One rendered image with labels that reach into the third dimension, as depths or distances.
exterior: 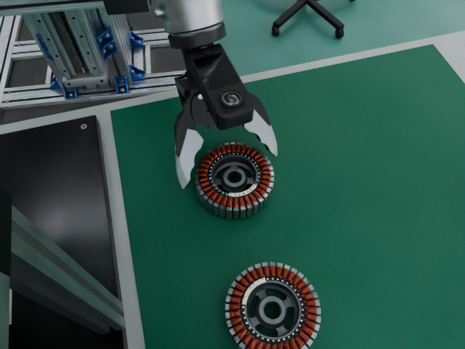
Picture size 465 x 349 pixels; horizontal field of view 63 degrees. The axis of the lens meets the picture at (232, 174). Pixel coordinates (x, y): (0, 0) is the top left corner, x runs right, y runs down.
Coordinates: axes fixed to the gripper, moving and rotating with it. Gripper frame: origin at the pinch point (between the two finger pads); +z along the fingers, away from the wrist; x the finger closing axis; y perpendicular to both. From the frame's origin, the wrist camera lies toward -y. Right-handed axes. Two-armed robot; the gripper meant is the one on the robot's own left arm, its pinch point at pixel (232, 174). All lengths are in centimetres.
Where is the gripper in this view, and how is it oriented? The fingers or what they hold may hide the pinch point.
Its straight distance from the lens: 55.0
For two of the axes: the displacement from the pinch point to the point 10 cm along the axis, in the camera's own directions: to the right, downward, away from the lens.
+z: 1.9, 8.4, 5.1
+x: -9.3, 3.3, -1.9
